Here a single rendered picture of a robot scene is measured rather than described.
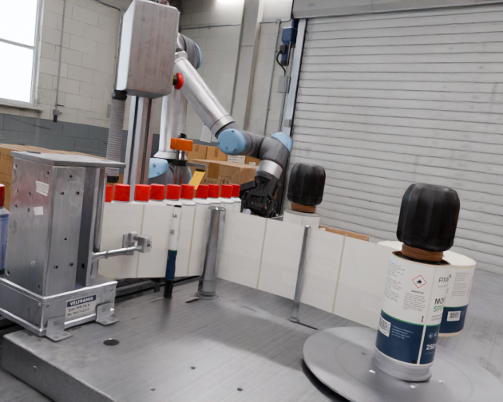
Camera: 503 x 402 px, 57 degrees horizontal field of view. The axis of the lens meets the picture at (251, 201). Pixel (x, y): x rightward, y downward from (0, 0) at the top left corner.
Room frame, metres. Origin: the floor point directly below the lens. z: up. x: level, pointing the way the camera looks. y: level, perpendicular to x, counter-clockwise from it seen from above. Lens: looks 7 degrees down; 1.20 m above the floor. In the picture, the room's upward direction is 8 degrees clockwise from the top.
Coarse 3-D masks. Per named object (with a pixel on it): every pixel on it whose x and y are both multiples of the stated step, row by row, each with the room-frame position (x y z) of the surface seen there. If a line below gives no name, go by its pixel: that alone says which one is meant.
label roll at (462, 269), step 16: (448, 256) 0.96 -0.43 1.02; (464, 256) 0.98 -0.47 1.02; (464, 272) 0.88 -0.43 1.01; (448, 288) 0.87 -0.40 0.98; (464, 288) 0.89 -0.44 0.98; (448, 304) 0.87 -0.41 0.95; (464, 304) 0.90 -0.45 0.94; (448, 320) 0.88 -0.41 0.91; (464, 320) 0.91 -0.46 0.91; (448, 336) 0.88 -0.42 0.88
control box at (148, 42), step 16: (144, 0) 1.01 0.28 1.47; (128, 16) 1.07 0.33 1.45; (144, 16) 1.01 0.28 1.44; (160, 16) 1.02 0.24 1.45; (176, 16) 1.04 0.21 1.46; (128, 32) 1.04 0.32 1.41; (144, 32) 1.01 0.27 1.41; (160, 32) 1.02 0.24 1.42; (176, 32) 1.04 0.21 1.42; (128, 48) 1.02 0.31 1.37; (144, 48) 1.01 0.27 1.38; (160, 48) 1.02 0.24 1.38; (128, 64) 1.00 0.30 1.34; (144, 64) 1.01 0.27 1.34; (160, 64) 1.02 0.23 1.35; (128, 80) 1.00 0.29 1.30; (144, 80) 1.01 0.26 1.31; (160, 80) 1.03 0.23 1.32; (144, 96) 1.12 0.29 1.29; (160, 96) 1.06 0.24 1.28
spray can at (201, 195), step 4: (200, 184) 1.19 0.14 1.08; (204, 184) 1.20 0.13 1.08; (200, 188) 1.17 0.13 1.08; (204, 188) 1.17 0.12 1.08; (196, 192) 1.18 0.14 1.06; (200, 192) 1.17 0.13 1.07; (204, 192) 1.17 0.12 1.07; (196, 196) 1.17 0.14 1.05; (200, 196) 1.17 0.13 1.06; (204, 196) 1.17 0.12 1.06; (196, 200) 1.17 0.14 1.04; (200, 200) 1.17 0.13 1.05; (204, 200) 1.17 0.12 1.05; (196, 204) 1.16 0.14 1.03; (200, 204) 1.16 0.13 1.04; (204, 204) 1.17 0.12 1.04; (208, 204) 1.18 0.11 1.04
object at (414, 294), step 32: (416, 192) 0.66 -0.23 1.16; (448, 192) 0.65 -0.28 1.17; (416, 224) 0.65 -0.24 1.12; (448, 224) 0.65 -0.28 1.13; (416, 256) 0.66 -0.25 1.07; (416, 288) 0.64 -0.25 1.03; (384, 320) 0.67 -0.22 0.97; (416, 320) 0.64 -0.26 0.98; (384, 352) 0.66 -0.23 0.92; (416, 352) 0.64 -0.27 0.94
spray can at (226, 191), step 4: (224, 184) 1.28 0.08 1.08; (220, 188) 1.27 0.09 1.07; (224, 188) 1.26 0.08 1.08; (228, 188) 1.26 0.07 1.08; (220, 192) 1.27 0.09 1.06; (224, 192) 1.26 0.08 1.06; (228, 192) 1.26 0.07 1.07; (220, 196) 1.26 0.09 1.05; (224, 196) 1.26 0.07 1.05; (228, 196) 1.26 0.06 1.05; (220, 200) 1.25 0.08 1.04; (224, 200) 1.25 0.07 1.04; (228, 200) 1.26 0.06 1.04; (232, 200) 1.27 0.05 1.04; (220, 204) 1.25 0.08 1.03; (224, 204) 1.25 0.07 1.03; (228, 204) 1.25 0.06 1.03; (232, 204) 1.26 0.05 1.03; (228, 208) 1.25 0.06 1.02; (232, 208) 1.27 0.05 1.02
